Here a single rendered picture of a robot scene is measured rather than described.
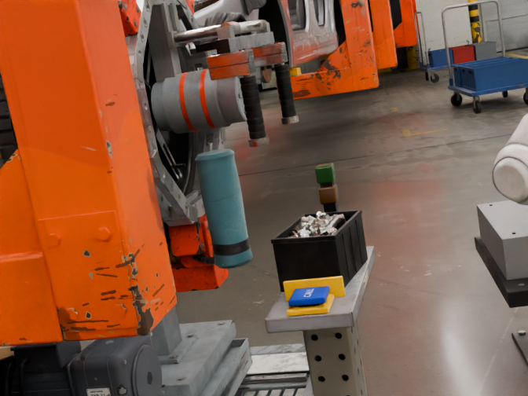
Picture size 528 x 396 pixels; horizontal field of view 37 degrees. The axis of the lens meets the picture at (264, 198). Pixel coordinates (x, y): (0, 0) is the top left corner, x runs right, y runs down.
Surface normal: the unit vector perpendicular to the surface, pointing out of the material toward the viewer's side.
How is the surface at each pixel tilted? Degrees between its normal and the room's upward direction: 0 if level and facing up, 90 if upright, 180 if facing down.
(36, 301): 90
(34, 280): 90
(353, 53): 90
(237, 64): 90
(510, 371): 0
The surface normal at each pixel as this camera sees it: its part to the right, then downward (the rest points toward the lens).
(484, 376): -0.17, -0.97
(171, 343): 0.96, -0.11
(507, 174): -0.75, 0.34
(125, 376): 0.80, -0.02
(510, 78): -0.02, 0.20
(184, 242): -0.25, 0.06
